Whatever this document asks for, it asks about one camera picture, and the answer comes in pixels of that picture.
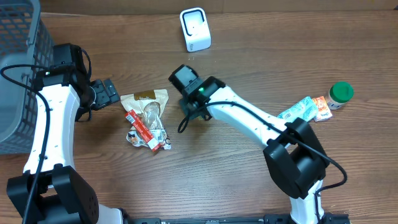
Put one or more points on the red snack bar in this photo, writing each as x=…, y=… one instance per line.
x=145, y=133

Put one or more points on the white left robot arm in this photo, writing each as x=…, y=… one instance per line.
x=40, y=103

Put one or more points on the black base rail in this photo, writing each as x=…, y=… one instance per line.
x=266, y=219

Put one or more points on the white barcode scanner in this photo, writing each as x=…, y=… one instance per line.
x=195, y=29

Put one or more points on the orange tissue pack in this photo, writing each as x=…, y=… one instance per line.
x=324, y=113

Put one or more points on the snack wrapper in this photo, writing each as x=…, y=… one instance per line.
x=136, y=140

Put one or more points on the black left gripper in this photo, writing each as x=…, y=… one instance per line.
x=104, y=93

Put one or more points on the beige brown snack pouch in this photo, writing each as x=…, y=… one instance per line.
x=149, y=106

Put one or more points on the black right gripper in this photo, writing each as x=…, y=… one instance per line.
x=185, y=104

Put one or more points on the green lid jar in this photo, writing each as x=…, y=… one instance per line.
x=339, y=94

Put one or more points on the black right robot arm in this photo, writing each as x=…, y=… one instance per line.
x=294, y=156

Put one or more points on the teal tissue pack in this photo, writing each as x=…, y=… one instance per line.
x=305, y=109

